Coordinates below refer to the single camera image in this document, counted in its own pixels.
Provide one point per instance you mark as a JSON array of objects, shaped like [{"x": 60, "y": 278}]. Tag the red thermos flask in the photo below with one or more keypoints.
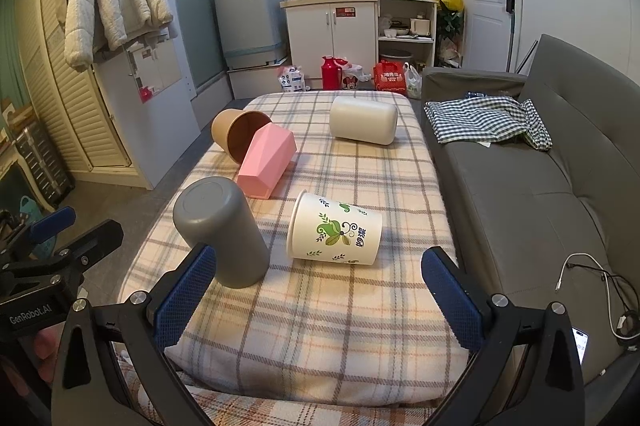
[{"x": 331, "y": 74}]

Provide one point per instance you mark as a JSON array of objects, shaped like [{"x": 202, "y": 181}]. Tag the grey plastic cup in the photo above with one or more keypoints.
[{"x": 225, "y": 231}]

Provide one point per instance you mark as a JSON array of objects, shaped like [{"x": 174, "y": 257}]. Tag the grey cooking pot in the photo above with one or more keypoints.
[{"x": 396, "y": 56}]

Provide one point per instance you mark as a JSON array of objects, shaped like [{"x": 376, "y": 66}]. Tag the cartoon print bag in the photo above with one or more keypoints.
[{"x": 352, "y": 79}]

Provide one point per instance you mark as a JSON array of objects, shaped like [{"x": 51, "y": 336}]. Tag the white mug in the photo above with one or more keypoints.
[{"x": 420, "y": 26}]

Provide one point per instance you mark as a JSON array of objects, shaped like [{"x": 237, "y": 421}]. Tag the cream plastic cup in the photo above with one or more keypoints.
[{"x": 362, "y": 119}]

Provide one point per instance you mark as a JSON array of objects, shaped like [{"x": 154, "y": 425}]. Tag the white and blue package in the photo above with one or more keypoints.
[{"x": 291, "y": 79}]

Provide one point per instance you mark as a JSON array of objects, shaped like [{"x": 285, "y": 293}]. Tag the white leaf-print paper cup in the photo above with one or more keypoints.
[{"x": 340, "y": 231}]

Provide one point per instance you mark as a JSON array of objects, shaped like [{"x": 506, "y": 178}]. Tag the smartphone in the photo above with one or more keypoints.
[{"x": 581, "y": 343}]

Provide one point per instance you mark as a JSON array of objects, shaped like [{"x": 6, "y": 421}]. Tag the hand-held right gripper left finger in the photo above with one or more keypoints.
[{"x": 185, "y": 293}]

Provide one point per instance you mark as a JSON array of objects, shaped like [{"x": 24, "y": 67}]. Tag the person's left hand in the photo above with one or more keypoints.
[{"x": 46, "y": 353}]

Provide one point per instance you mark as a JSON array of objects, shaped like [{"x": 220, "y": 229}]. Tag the green checked cloth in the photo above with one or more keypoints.
[{"x": 475, "y": 119}]

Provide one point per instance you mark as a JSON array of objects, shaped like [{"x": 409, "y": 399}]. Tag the louvred wardrobe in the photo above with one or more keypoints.
[{"x": 55, "y": 106}]

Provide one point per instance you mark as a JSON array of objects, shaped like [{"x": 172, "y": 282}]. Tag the pink faceted cup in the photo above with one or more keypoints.
[{"x": 265, "y": 161}]

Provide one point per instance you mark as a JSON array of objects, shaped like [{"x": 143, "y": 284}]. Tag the brown paper cup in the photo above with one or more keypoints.
[{"x": 224, "y": 131}]

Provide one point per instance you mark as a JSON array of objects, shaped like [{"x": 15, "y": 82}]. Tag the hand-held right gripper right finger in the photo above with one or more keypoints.
[{"x": 452, "y": 301}]

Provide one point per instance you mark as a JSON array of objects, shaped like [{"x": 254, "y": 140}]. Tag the grey washing machine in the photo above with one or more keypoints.
[{"x": 250, "y": 16}]

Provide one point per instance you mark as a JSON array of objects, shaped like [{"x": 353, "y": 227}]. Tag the white plastic bag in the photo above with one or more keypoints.
[{"x": 413, "y": 84}]

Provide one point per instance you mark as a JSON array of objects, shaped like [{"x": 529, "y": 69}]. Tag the green plant bouquet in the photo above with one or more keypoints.
[{"x": 450, "y": 29}]

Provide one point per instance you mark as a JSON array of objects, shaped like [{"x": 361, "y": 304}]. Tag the white sink cabinet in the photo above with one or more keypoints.
[{"x": 330, "y": 41}]

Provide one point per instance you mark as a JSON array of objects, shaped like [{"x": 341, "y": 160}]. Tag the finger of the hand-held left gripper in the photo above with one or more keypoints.
[
  {"x": 50, "y": 224},
  {"x": 92, "y": 240}
]

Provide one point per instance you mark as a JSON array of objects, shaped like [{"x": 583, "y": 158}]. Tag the red shopping bag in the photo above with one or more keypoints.
[{"x": 390, "y": 77}]

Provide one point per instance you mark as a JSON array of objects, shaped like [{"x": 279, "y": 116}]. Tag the grey sofa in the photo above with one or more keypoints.
[{"x": 525, "y": 206}]

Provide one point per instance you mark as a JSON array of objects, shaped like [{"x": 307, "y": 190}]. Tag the white open shelf unit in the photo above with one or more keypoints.
[{"x": 432, "y": 21}]

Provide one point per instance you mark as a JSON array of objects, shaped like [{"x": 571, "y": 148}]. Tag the dark ribbed suitcase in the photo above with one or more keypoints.
[{"x": 42, "y": 166}]

